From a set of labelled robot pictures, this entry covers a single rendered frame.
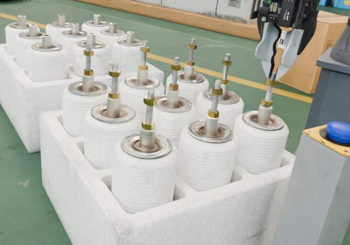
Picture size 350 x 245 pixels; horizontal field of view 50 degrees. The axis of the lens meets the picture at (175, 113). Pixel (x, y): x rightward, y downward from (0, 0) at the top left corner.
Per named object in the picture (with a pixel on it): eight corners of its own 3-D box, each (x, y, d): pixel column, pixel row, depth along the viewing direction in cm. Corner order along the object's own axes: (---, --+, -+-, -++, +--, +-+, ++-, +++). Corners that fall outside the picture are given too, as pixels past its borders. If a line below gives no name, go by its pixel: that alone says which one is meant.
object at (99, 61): (99, 98, 115) (100, 39, 107) (112, 110, 108) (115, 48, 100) (68, 102, 110) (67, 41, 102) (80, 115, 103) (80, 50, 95)
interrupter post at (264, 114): (271, 122, 68) (275, 106, 67) (265, 126, 66) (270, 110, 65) (259, 118, 69) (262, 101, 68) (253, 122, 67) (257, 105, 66)
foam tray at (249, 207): (184, 150, 105) (192, 90, 98) (291, 242, 76) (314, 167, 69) (41, 184, 85) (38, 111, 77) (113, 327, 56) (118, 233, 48)
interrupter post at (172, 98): (162, 105, 70) (164, 88, 69) (171, 102, 72) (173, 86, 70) (172, 109, 69) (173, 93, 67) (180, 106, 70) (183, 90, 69)
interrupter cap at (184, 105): (142, 103, 70) (143, 100, 70) (171, 95, 75) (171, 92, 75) (172, 118, 65) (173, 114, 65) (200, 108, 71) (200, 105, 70)
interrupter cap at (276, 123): (289, 123, 69) (290, 120, 68) (274, 137, 63) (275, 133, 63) (252, 110, 72) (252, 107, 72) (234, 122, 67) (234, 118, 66)
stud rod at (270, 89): (262, 113, 66) (271, 73, 63) (261, 111, 67) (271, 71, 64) (267, 114, 66) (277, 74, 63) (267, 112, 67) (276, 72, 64)
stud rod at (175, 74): (170, 95, 70) (175, 56, 67) (175, 96, 70) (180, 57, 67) (169, 97, 69) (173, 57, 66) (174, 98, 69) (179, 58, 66)
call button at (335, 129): (335, 131, 53) (339, 118, 52) (361, 144, 50) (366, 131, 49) (317, 136, 50) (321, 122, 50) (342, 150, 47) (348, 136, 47)
